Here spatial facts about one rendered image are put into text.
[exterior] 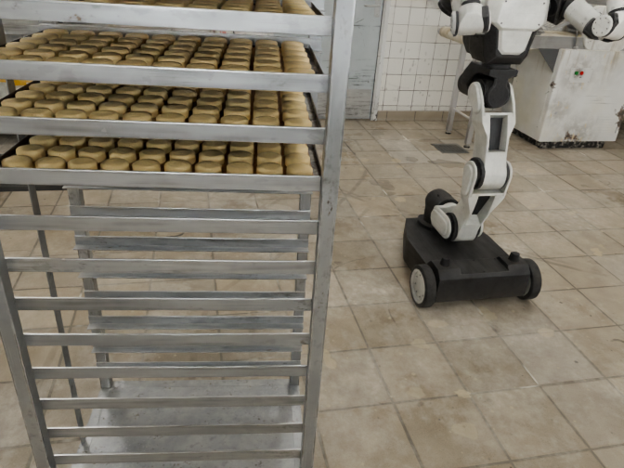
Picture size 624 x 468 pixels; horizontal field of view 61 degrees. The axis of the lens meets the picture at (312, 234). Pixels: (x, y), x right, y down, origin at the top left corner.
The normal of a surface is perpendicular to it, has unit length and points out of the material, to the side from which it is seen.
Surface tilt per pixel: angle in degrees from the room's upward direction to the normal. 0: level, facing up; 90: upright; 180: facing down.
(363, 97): 90
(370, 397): 0
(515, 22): 90
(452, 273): 45
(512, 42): 90
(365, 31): 90
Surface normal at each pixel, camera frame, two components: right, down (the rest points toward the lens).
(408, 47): 0.20, 0.47
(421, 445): 0.06, -0.88
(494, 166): 0.21, 0.07
